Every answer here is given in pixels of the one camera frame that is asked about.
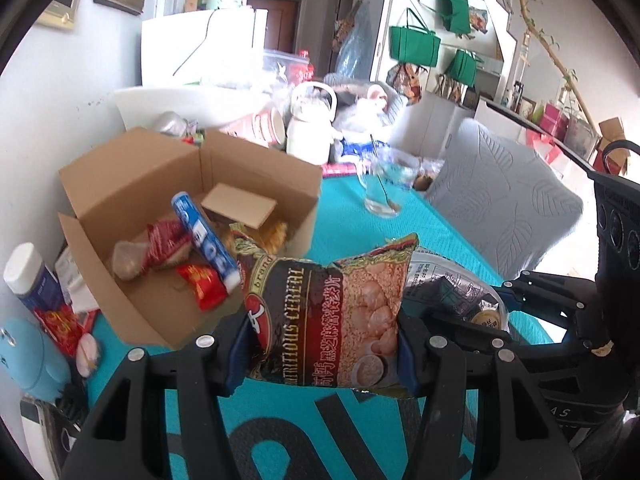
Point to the crumpled silver foil bag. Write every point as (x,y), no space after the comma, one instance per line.
(170,122)

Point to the red snack packet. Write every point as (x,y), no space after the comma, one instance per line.
(167,242)

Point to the white tissue pack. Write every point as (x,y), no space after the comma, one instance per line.
(75,275)

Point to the light blue plastic holder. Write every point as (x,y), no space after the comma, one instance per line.
(32,360)

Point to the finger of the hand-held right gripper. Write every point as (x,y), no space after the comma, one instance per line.
(475,327)
(550,295)

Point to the bubble wrap roll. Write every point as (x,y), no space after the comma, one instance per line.
(352,45)

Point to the blue tablet tube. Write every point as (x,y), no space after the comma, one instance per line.
(200,235)

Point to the bamboo plant stem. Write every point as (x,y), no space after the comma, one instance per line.
(542,40)

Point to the red patterned packet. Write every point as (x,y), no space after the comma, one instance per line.
(62,327)

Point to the grey leaf-pattern chair cushion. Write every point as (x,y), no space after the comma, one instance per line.
(500,190)

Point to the white-lidded blue jar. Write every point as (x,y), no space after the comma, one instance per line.
(32,280)

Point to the clear pastry packet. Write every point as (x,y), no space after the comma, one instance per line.
(127,260)

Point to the white basin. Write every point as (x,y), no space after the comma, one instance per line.
(160,105)

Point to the dark red cereal packet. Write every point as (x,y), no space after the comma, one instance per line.
(320,320)

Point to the pink striped mug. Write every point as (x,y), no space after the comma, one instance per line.
(260,127)

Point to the clear plastic container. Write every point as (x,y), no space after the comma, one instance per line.
(280,65)

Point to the gold intercom panel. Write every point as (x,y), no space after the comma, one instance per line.
(60,7)

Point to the large green tote bag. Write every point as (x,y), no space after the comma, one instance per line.
(414,45)

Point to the brown cardboard box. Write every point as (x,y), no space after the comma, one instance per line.
(150,170)

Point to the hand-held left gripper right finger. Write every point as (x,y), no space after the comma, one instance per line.
(407,355)

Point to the blue white tissue packet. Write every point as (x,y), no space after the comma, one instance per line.
(357,147)

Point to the silver foil packet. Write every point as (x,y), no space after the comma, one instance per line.
(450,285)

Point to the small green tote bag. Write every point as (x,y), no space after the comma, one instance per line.
(462,70)

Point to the small brown carton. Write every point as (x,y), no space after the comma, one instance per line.
(240,202)

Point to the open brown carton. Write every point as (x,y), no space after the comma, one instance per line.
(612,140)

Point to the clear drinking glass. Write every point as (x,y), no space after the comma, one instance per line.
(380,202)

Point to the yellow snack packet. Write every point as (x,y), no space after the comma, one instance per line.
(274,237)

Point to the plush doll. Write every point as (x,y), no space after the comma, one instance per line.
(372,92)

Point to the teal table mat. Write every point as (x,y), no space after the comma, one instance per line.
(350,235)

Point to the red cola bottle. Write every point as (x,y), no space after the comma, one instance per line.
(304,67)

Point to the clear plastic bag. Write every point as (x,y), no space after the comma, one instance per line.
(360,115)

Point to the pink tube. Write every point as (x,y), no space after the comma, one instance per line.
(340,170)

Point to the pink gift box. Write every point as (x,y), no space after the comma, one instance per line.
(552,120)

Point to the small red packet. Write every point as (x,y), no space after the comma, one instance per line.
(202,285)

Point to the brown door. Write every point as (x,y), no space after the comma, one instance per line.
(275,25)

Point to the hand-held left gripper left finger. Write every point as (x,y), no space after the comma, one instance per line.
(235,355)

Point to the patterned hanging bag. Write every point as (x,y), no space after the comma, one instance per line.
(407,82)

